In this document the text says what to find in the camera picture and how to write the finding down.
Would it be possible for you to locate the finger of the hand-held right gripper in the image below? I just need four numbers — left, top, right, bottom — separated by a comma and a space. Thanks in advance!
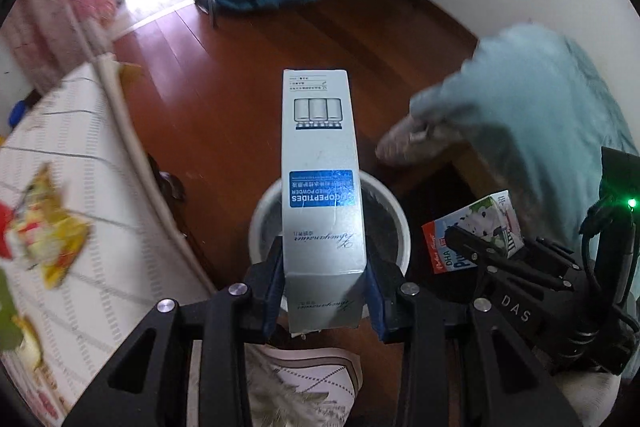
527, 237, 583, 292
444, 224, 512, 274

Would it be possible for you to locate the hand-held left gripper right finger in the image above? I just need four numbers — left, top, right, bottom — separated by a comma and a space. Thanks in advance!
364, 252, 583, 427

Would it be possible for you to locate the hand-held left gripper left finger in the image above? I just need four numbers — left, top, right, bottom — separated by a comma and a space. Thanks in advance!
62, 237, 286, 427

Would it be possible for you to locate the small milk carton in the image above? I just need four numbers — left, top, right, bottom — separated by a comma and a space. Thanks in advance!
421, 190, 526, 275

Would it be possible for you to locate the round grey trash bin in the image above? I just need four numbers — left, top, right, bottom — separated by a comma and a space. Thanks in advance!
248, 170, 412, 313

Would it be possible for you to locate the white and blue carton box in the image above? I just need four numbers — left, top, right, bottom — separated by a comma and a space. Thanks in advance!
281, 68, 367, 335

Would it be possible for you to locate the yellow snack packet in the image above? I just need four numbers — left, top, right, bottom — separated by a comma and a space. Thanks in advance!
10, 163, 94, 292

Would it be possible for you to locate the green snack packet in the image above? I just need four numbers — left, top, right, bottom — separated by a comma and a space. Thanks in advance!
0, 267, 27, 354

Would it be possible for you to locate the person's right hand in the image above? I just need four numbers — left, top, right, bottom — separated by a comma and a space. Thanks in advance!
554, 371, 632, 427

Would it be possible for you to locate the bed with teal blanket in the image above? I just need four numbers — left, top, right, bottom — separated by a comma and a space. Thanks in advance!
375, 24, 640, 308

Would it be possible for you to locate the small yellow wrapper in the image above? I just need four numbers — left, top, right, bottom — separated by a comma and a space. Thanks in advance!
116, 62, 144, 84

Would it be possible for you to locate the red wrapper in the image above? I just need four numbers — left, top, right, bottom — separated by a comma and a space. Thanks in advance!
0, 202, 22, 264

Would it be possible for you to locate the pink floral curtain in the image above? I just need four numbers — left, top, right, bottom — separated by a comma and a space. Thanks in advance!
0, 0, 122, 94

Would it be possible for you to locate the wooden bed frame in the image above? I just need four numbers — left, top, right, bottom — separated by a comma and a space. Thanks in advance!
390, 142, 506, 212

